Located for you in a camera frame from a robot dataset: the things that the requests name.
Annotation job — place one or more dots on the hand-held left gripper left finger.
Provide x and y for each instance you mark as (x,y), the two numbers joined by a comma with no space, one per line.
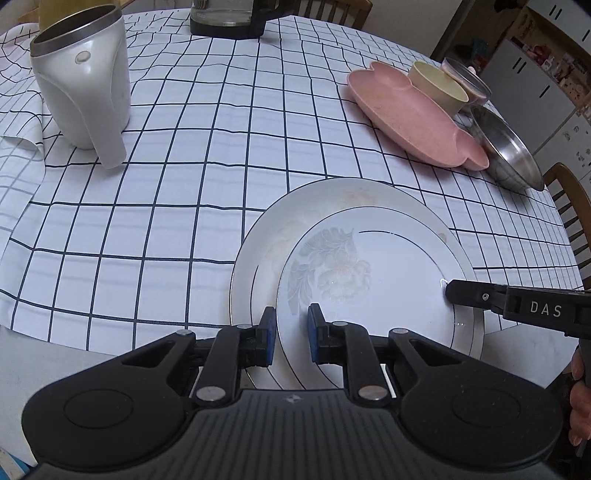
(266,333)

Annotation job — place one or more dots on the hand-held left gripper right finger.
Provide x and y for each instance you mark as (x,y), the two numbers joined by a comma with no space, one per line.
(315,333)

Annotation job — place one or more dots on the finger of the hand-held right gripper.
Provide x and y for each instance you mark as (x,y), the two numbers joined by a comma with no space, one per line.
(475,294)

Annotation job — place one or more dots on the large white plate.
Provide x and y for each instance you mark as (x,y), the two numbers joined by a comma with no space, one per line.
(272,249)

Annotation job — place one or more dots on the small floral white plate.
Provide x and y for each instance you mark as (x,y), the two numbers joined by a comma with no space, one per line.
(392,277)

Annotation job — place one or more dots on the stainless steel bowl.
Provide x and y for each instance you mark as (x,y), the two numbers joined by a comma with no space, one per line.
(505,152)

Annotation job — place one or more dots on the cream bowl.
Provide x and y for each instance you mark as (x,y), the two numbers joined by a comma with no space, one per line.
(438,87)

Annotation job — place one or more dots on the person's right hand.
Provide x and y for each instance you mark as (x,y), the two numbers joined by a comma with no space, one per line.
(581,406)

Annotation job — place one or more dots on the wooden slatted chair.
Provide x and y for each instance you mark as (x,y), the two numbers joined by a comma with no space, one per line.
(332,11)
(572,203)

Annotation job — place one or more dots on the white checkered tablecloth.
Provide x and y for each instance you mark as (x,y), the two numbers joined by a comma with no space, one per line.
(184,207)

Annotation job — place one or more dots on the pink plastic plate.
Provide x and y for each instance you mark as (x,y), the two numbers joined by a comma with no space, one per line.
(401,120)

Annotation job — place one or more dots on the white cabinet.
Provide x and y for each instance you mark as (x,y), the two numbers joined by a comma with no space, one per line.
(531,92)

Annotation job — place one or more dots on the white electric kettle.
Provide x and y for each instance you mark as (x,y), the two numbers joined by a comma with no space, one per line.
(87,92)

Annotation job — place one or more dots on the glass kettle with black base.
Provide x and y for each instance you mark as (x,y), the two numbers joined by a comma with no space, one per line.
(226,21)

